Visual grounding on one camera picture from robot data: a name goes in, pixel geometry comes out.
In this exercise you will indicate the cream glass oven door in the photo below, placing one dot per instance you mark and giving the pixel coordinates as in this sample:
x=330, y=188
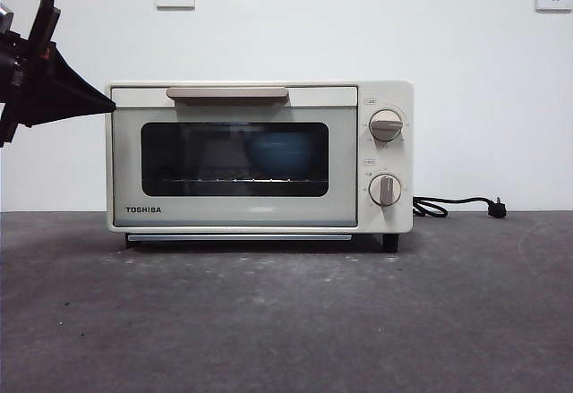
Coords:
x=125, y=164

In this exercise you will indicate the grey oven crumb tray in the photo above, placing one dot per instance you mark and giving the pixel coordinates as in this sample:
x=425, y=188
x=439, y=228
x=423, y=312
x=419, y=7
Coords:
x=224, y=237

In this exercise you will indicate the beige temperature knob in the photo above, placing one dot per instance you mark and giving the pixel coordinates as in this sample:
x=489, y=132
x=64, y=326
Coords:
x=386, y=126

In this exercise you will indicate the pale grey left wrist camera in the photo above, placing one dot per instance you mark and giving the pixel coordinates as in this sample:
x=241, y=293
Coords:
x=3, y=14

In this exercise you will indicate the blue ribbed bowl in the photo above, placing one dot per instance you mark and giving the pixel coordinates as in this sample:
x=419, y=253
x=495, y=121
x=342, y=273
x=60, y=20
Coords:
x=279, y=160

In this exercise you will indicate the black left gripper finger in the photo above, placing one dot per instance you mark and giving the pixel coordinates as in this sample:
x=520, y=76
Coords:
x=53, y=106
x=67, y=79

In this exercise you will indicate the beige timer knob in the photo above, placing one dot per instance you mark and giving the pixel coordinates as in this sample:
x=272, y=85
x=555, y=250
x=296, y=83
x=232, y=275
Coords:
x=385, y=190

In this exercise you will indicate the cream Toshiba toaster oven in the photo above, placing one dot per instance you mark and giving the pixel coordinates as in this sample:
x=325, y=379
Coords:
x=405, y=156

